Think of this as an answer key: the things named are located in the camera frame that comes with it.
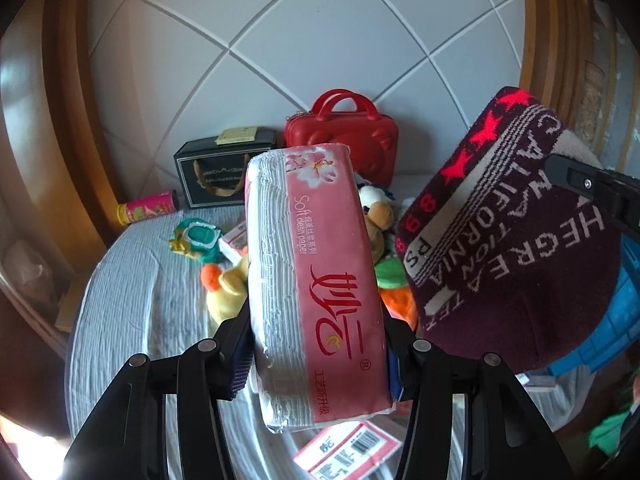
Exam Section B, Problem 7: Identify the pink and yellow snack can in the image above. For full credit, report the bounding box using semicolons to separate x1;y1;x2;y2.
117;189;180;226

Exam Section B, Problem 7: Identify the yellow duck plush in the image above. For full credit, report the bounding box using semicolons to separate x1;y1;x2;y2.
200;252;251;324

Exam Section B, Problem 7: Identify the black gift box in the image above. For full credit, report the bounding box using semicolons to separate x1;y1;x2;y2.
173;130;279;210

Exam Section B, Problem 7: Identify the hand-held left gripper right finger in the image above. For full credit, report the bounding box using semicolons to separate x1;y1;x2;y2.
381;304;577;480

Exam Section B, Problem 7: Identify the green and white toy packet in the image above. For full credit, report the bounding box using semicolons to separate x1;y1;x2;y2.
168;217;224;264

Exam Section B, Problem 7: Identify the blue plastic container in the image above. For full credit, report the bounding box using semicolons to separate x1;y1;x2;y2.
545;259;640;379

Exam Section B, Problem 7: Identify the wooden headboard frame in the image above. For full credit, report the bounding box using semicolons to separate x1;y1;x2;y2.
519;0;587;131
42;0;132;246

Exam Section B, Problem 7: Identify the small red and white packet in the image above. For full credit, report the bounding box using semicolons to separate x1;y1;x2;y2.
219;222;251;262

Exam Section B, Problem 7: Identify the maroon knit beanie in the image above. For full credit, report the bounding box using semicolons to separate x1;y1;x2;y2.
395;86;623;375

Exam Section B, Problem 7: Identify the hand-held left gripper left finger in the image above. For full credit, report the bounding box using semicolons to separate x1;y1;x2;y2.
62;304;257;480

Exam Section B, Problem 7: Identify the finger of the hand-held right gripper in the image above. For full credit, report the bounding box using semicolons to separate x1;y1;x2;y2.
544;154;640;235

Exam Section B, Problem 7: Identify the yellow card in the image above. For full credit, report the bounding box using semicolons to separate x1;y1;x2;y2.
216;128;258;147

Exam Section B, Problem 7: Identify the white and brown plush toy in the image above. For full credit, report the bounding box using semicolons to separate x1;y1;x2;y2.
356;183;399;264

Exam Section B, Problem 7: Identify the red hard handbag case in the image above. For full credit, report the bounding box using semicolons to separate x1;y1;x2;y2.
284;89;400;187

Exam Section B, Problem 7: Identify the green cloth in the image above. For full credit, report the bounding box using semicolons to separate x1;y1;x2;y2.
587;409;640;452

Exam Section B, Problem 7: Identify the green and orange plush toy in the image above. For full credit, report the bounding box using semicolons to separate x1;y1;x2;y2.
375;257;419;332

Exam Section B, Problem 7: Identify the red and white label card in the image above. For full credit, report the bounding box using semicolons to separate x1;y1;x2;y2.
292;420;404;480

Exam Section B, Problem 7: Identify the pink tissue pack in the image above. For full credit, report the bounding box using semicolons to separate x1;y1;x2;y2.
244;143;396;435

